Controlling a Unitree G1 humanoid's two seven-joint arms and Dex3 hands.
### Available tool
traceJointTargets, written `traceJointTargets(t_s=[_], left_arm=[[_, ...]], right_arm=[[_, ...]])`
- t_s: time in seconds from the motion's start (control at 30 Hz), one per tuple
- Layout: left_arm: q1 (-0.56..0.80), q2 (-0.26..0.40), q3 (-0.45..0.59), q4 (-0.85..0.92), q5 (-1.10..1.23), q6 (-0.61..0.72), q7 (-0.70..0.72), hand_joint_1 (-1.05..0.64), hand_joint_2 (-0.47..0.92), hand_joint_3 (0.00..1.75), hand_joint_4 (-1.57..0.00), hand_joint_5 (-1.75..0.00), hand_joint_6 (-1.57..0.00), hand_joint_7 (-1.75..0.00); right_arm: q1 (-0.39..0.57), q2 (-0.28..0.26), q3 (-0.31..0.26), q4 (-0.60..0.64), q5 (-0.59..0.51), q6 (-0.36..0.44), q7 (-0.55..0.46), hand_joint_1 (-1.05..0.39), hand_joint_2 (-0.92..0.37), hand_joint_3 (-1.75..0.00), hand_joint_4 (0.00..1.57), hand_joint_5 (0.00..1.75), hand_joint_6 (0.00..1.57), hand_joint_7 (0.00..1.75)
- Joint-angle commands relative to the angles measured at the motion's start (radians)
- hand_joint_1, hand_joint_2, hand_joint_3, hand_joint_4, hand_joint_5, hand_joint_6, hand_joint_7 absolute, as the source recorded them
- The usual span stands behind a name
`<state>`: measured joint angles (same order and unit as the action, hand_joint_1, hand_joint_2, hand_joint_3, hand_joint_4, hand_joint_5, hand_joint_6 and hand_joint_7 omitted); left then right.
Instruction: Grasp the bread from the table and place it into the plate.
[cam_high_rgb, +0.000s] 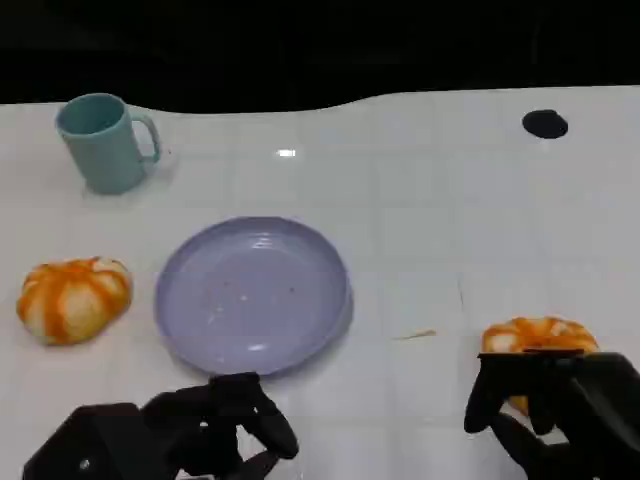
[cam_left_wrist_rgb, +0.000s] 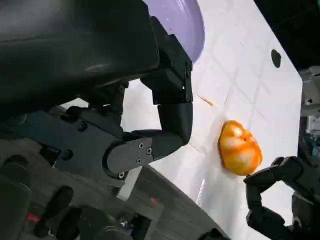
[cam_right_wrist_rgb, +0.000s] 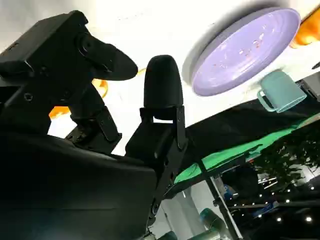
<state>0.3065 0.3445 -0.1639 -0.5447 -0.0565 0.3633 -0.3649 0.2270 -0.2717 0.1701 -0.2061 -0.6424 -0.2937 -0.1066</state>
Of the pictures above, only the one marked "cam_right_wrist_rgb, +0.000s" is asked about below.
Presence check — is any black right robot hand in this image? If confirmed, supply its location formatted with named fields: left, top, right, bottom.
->
left=0, top=9, right=189, bottom=240

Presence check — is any orange white toy bread roll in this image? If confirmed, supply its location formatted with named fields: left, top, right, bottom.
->
left=288, top=7, right=320, bottom=50
left=48, top=67, right=147, bottom=121

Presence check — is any green cloth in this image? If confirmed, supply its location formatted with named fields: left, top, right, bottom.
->
left=173, top=119, right=320, bottom=185

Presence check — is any black cloth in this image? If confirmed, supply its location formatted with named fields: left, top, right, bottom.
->
left=172, top=96, right=320, bottom=176

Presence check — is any lilac plate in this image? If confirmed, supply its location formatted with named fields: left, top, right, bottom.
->
left=181, top=6, right=302, bottom=97

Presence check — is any green leafy plant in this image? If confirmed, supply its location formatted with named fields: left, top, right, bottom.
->
left=252, top=124, right=320, bottom=198

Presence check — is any pale green mug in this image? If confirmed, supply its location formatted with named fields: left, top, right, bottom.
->
left=256, top=70, right=308, bottom=114

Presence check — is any dark grey box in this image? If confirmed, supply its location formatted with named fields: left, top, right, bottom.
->
left=297, top=74, right=320, bottom=99

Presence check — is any black metal stand frame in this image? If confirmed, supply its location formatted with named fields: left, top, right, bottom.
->
left=194, top=149, right=251, bottom=240

